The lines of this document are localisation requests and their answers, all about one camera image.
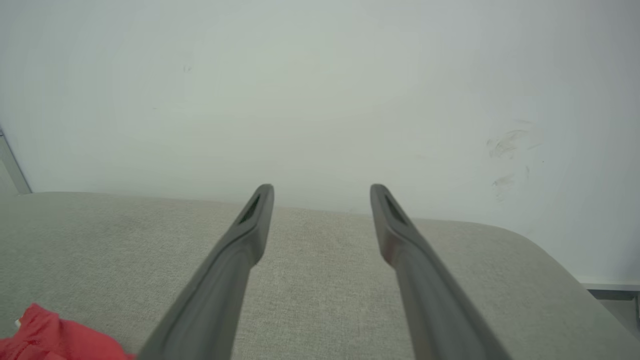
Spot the light grey fabric sofa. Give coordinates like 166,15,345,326
0,191,640,360

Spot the grey wall skirting board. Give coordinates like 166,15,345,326
579,279,640,302

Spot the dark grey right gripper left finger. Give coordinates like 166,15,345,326
137,183,275,360

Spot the red garment with white trim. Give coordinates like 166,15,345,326
0,302,137,360

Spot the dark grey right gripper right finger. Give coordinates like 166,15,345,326
369,183,512,360

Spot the grey wall trim strip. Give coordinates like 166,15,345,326
0,126,34,196

